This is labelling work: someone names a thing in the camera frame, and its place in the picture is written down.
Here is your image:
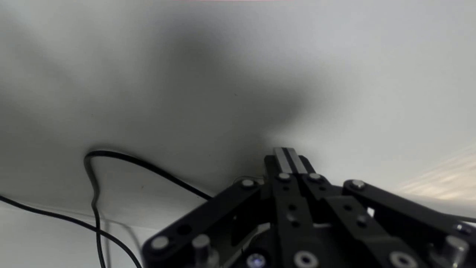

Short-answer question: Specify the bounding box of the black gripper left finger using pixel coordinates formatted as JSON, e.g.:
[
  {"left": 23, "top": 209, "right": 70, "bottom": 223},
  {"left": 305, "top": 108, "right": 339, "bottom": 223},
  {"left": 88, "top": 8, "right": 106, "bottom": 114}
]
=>
[{"left": 142, "top": 147, "right": 305, "bottom": 268}]

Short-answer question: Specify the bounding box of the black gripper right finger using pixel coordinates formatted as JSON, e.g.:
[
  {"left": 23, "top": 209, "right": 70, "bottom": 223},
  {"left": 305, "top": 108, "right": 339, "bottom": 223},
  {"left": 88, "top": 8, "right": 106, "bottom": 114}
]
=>
[{"left": 289, "top": 147, "right": 476, "bottom": 268}]

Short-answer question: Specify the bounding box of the black microwave power cable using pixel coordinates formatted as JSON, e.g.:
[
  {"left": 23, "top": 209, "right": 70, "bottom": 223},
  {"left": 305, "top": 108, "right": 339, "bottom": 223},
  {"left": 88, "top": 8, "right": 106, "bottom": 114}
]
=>
[{"left": 82, "top": 150, "right": 214, "bottom": 268}]

